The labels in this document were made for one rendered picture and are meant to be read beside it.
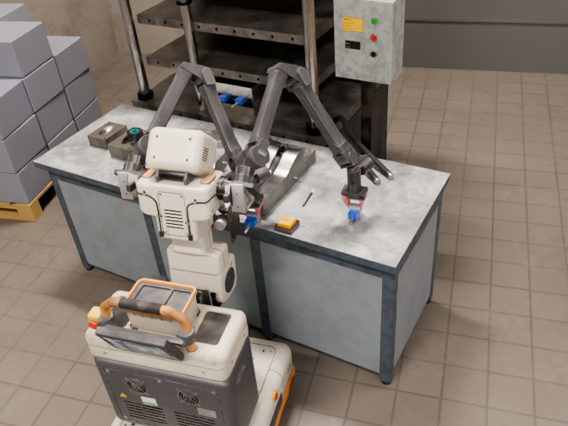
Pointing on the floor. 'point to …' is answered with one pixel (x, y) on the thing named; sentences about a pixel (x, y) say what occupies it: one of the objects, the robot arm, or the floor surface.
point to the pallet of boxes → (37, 106)
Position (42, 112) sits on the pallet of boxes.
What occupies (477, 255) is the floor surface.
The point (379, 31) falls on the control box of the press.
